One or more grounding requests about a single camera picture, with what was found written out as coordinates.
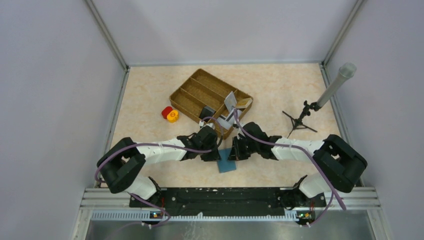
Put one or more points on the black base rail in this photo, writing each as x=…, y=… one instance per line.
x=236, y=202

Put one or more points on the black card in tray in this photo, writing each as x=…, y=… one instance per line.
x=206, y=111

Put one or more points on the orange cylinder block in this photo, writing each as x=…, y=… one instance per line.
x=172, y=116

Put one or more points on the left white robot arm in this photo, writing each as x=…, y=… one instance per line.
x=121, y=166

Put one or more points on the grey microphone on tripod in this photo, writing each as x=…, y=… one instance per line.
x=345, y=72

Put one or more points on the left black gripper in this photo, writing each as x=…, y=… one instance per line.
x=214, y=156

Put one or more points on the gold card on tray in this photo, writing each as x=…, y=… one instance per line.
x=244, y=103

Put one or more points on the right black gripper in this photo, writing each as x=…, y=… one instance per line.
x=236, y=154

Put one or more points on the blue card holder wallet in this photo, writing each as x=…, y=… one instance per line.
x=224, y=164

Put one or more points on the woven brown divided tray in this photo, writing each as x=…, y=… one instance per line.
x=201, y=90

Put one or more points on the grey white card stand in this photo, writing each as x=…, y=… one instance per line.
x=230, y=101

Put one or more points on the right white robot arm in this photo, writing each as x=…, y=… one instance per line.
x=338, y=164

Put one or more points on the red cylinder block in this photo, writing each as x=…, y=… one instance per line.
x=166, y=111

